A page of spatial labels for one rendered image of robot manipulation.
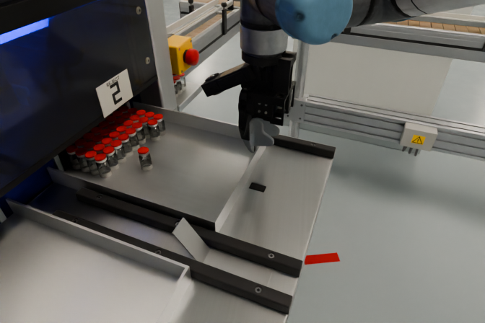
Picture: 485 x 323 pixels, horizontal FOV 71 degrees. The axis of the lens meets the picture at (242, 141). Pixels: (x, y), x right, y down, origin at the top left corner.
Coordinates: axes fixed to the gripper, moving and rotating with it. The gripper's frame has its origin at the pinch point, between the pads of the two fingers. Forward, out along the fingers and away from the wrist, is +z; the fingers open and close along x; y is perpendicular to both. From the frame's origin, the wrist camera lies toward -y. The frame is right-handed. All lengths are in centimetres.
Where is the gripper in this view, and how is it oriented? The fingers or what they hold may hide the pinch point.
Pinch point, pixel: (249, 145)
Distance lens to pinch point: 66.9
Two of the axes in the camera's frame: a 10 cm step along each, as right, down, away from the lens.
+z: 0.0, 8.0, 6.0
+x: 3.7, -5.6, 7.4
